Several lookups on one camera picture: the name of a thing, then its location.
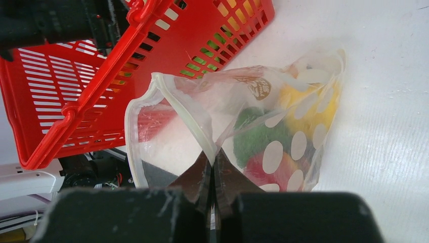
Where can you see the clear dotted zip top bag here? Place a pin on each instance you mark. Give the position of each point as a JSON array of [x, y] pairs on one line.
[[270, 122]]

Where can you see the red plastic shopping basket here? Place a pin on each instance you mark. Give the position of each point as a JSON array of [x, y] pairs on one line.
[[65, 99]]

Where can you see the yellow toy food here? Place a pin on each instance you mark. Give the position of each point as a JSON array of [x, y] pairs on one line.
[[315, 106]]

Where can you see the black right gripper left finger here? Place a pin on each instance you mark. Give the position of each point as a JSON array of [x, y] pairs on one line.
[[176, 213]]

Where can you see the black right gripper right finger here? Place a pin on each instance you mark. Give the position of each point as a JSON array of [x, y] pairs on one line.
[[246, 213]]

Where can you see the red toy food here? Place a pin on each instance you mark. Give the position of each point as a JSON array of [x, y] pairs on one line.
[[277, 173]]

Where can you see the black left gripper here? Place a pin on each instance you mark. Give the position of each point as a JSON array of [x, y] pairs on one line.
[[35, 23]]

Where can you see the green toy pepper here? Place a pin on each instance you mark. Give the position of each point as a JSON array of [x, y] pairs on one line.
[[252, 141]]

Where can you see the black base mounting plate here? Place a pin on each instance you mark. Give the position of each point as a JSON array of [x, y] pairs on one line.
[[107, 169]]

